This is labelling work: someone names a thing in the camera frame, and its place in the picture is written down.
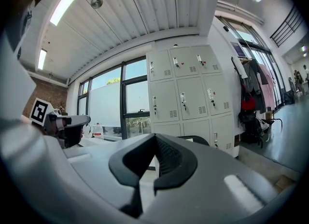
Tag white windowsill counter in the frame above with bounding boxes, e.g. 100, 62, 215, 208
79, 131, 126, 148

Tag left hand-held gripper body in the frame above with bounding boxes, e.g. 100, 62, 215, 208
30, 97, 84, 149

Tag black balcony railing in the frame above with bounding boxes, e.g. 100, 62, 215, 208
269, 5, 305, 48

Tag large black-framed window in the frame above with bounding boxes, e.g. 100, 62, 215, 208
77, 57, 152, 140

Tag coat rack with clothes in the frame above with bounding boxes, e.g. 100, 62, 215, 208
230, 56, 284, 149

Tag blue wall poster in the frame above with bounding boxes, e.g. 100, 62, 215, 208
230, 41, 246, 56

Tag clear water bottle red label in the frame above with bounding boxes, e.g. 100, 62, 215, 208
92, 123, 104, 140

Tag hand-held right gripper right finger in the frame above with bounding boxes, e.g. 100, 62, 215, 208
140, 134, 277, 224

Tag tall glass entrance doors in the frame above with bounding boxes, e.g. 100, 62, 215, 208
217, 16, 287, 109

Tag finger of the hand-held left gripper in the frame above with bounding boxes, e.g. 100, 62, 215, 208
56, 114, 91, 129

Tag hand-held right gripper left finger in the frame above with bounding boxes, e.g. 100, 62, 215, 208
63, 134, 155, 224

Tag white harness straps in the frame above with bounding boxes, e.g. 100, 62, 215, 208
14, 8, 34, 52

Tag wooden floor platform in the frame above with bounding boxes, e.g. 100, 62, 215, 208
272, 173, 300, 194

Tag grey metal locker cabinet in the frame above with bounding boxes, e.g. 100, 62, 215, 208
145, 45, 240, 158

